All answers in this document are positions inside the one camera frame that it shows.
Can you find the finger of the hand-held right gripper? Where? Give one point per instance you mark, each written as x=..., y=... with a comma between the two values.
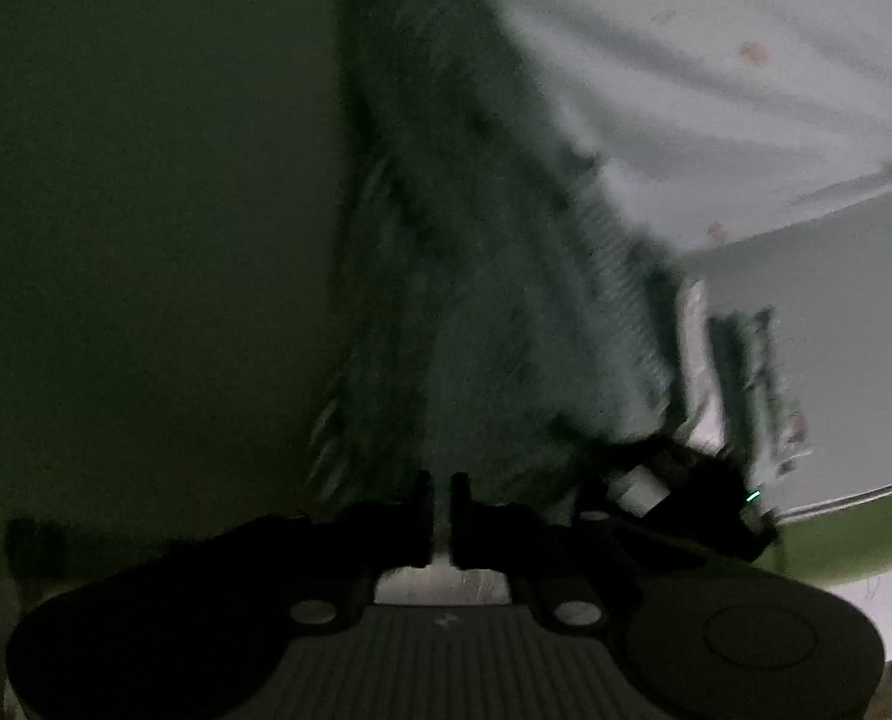
x=603, y=484

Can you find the dark green folded garment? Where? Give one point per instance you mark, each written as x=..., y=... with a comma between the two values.
x=745, y=375

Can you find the grey-green towel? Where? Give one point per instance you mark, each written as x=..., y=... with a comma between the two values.
x=476, y=277

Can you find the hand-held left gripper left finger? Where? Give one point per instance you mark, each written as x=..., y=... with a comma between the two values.
x=422, y=521

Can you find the white folded garment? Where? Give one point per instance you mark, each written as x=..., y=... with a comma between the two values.
x=695, y=360

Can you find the pale carrot print sheet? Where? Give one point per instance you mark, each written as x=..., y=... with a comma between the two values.
x=715, y=90

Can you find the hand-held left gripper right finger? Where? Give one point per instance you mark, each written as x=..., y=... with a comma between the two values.
x=461, y=521

